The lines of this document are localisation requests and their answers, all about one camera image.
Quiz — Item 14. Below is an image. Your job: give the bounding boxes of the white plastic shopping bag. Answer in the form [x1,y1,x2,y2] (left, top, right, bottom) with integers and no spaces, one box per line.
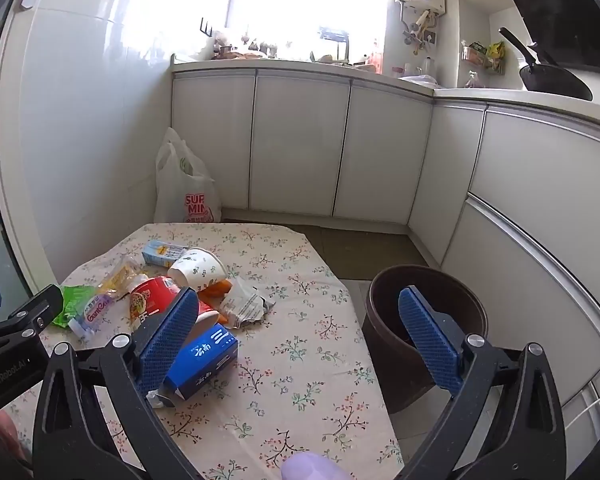
[153,127,222,224]

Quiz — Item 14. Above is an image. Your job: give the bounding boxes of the small orange peel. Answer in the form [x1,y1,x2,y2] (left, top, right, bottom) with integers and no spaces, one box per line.
[198,279,234,302]

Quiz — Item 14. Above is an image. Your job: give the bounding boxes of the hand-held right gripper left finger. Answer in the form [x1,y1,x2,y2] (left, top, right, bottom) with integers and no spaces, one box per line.
[32,286,201,480]

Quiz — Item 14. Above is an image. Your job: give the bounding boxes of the crumpled white printed wrapper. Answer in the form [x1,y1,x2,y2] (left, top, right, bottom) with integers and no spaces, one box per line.
[219,276,277,329]

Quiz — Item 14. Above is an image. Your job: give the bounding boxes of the red instant noodle cup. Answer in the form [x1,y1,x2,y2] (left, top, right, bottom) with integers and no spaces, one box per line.
[129,275,182,333]

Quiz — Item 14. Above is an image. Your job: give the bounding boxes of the white cable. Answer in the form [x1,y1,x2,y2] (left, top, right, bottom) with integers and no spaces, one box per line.
[562,395,600,431]

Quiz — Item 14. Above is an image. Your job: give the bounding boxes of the dark blue milk carton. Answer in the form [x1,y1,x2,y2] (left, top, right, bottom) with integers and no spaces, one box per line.
[147,322,239,409]

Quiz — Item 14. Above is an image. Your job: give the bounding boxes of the floral print paper cup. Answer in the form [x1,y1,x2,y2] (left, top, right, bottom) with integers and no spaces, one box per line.
[167,247,228,292]

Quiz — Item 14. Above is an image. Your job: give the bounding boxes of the green snack wrapper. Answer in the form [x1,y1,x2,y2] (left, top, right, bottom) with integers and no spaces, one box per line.
[50,285,101,328]

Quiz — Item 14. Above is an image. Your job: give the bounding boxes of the black range hood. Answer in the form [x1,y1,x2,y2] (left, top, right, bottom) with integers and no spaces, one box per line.
[487,0,600,68]

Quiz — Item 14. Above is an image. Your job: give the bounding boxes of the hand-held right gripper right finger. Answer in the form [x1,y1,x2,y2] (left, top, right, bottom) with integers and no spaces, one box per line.
[399,286,567,480]

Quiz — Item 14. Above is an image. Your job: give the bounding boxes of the person's left hand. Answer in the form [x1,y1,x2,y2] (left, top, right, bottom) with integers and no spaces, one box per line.
[0,409,32,464]

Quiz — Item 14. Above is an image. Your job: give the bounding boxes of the white kitchen base cabinets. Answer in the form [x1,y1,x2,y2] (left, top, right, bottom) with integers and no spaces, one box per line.
[171,67,600,421]

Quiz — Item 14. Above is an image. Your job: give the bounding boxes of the brown trash bin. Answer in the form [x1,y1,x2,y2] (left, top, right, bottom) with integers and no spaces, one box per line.
[362,265,489,413]

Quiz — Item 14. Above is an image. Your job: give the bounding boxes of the red white paper bowl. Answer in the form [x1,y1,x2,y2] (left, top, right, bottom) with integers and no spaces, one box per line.
[192,300,222,341]

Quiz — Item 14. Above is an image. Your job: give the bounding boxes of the wall spice rack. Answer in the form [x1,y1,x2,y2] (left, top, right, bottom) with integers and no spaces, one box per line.
[460,40,507,76]

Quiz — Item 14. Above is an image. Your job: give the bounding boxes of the floral tablecloth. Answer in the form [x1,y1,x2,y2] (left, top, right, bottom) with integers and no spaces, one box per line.
[10,221,406,480]

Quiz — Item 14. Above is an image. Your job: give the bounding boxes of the light blue drink carton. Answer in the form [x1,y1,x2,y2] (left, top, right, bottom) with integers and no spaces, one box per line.
[141,240,191,268]

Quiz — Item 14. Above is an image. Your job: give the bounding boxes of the black wok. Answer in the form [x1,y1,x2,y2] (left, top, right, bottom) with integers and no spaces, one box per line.
[498,27,593,102]

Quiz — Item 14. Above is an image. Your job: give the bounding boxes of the white blue tube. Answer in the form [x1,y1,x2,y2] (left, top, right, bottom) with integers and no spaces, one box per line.
[69,294,116,342]

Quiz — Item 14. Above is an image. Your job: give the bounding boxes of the yellow snack wrapper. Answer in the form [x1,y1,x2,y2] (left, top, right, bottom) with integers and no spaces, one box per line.
[97,255,148,301]

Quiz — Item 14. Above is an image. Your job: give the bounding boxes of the lavender rounded object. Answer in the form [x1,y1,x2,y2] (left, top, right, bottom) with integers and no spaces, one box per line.
[282,452,351,480]

